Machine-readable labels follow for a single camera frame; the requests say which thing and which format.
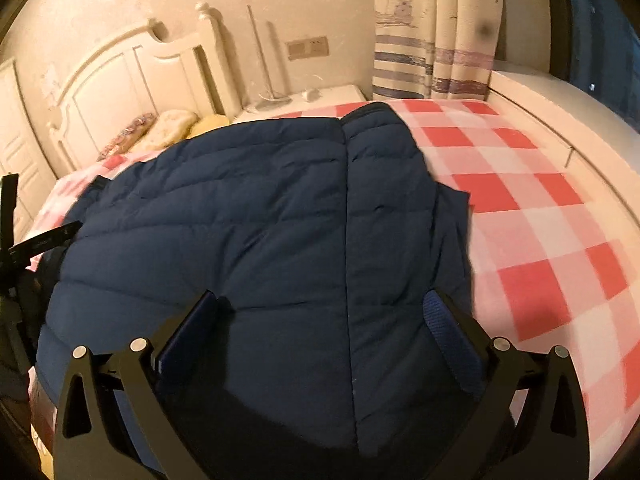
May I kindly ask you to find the white wardrobe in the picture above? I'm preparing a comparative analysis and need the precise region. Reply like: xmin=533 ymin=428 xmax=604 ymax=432
xmin=0 ymin=57 xmax=58 ymax=241

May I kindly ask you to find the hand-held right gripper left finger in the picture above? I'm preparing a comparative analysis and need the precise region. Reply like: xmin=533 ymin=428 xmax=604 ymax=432
xmin=52 ymin=290 xmax=221 ymax=480

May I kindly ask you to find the white nightstand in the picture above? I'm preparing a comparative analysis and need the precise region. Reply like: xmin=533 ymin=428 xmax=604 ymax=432
xmin=232 ymin=85 xmax=368 ymax=123

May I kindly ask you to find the printed striped curtain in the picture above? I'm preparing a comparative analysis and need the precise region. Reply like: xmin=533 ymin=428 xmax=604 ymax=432
xmin=372 ymin=0 xmax=501 ymax=101

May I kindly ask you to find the wall socket plate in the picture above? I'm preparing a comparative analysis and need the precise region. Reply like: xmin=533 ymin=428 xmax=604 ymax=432
xmin=286 ymin=36 xmax=330 ymax=60

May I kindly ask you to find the navy puffer jacket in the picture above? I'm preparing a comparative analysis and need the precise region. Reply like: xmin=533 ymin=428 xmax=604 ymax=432
xmin=37 ymin=101 xmax=501 ymax=480

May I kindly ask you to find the white window sill platform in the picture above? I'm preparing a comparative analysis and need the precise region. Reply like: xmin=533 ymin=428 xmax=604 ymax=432
xmin=487 ymin=67 xmax=640 ymax=241

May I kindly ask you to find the white pole lamp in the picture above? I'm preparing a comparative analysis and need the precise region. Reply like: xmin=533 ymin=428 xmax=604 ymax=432
xmin=246 ymin=5 xmax=293 ymax=111

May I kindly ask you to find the yellow pillow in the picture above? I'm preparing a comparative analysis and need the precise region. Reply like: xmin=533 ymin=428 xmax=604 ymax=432
xmin=187 ymin=114 xmax=232 ymax=140

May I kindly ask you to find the red checked blanket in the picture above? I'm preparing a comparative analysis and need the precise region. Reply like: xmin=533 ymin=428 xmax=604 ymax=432
xmin=25 ymin=99 xmax=640 ymax=480

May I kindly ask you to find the white charger cable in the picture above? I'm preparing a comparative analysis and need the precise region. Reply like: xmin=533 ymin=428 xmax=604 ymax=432
xmin=300 ymin=74 xmax=323 ymax=102

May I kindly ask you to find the cream plush pillow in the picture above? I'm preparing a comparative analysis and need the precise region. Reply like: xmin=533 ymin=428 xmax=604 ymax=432
xmin=135 ymin=109 xmax=198 ymax=153

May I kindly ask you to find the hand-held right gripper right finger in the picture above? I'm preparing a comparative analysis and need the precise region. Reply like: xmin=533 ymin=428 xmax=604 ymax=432
xmin=422 ymin=288 xmax=592 ymax=480

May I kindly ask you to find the patterned round pillow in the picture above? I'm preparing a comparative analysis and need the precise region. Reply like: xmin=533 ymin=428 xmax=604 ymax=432
xmin=97 ymin=112 xmax=156 ymax=161

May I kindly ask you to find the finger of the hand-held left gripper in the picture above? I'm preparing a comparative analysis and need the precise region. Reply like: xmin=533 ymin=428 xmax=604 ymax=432
xmin=7 ymin=220 xmax=84 ymax=267
xmin=0 ymin=174 xmax=21 ymax=261

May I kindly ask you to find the dark window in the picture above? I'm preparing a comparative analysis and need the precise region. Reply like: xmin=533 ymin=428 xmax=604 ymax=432
xmin=547 ymin=0 xmax=640 ymax=133

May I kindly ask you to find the white bed headboard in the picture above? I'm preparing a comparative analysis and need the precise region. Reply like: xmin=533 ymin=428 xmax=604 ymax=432
xmin=47 ymin=2 xmax=243 ymax=173

